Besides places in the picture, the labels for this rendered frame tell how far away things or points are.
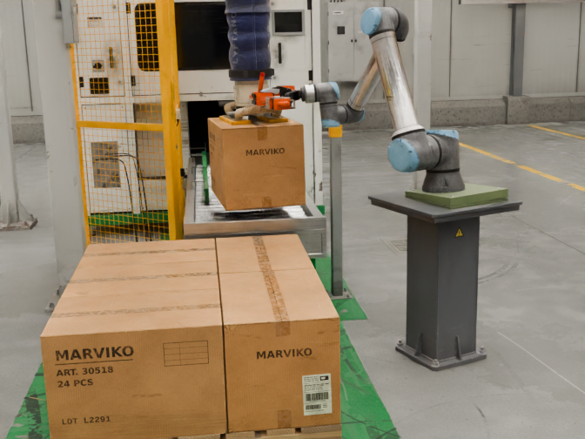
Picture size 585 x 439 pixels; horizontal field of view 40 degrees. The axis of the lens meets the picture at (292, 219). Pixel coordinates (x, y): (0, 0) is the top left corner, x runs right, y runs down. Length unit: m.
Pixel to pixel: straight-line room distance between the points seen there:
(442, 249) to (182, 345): 1.36
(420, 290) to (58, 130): 2.16
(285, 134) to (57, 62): 1.38
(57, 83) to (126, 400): 2.23
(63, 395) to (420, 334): 1.70
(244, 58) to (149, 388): 1.88
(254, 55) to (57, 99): 1.17
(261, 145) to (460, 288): 1.15
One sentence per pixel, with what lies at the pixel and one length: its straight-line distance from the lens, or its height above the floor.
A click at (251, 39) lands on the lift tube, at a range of 4.02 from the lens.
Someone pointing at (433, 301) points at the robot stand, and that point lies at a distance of 3.64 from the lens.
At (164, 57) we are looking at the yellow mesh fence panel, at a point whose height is 1.39.
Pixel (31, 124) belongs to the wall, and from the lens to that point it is 12.71.
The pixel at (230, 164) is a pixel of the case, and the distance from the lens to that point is 3.83.
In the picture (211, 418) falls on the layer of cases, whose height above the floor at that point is 0.21.
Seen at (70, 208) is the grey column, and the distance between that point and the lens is 4.63.
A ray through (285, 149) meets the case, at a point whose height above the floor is 0.95.
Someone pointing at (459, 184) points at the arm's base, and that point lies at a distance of 3.59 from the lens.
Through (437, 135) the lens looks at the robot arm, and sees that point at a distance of 3.55.
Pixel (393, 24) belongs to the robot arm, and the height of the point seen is 1.52.
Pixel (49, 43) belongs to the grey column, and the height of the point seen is 1.48.
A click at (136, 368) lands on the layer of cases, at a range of 2.76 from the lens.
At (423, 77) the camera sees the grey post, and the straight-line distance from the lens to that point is 6.86.
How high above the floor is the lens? 1.48
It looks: 13 degrees down
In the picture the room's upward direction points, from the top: 1 degrees counter-clockwise
